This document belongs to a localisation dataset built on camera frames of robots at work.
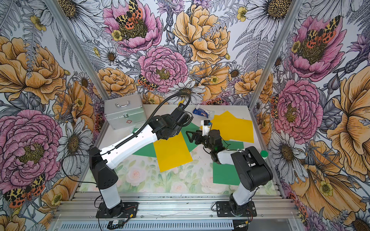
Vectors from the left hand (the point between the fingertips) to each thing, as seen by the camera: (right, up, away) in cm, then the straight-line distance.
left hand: (170, 124), depth 78 cm
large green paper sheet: (+33, -30, +9) cm, 46 cm away
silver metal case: (-33, +8, +21) cm, 40 cm away
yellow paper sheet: (-1, -19, +15) cm, 24 cm away
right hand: (+11, -7, +12) cm, 17 cm away
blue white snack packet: (+21, +9, +37) cm, 43 cm away
